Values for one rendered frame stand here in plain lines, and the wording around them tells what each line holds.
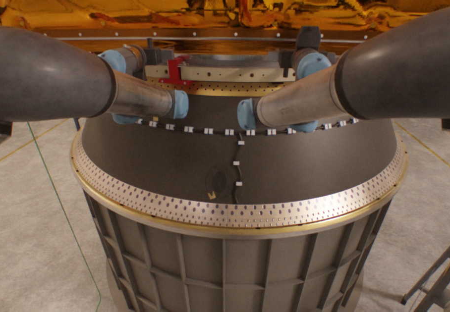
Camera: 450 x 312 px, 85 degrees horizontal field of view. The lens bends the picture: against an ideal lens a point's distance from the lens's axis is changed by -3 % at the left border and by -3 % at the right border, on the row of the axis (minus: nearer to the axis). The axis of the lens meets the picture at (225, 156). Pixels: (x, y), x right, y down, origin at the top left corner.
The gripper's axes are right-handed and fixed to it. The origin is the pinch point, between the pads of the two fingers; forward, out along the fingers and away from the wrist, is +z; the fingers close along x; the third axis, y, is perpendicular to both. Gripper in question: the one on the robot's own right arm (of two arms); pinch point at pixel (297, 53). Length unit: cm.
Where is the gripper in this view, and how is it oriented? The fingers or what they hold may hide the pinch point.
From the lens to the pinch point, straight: 93.1
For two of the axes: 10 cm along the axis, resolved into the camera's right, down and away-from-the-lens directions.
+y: 0.0, 8.7, 5.0
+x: 9.9, 0.5, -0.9
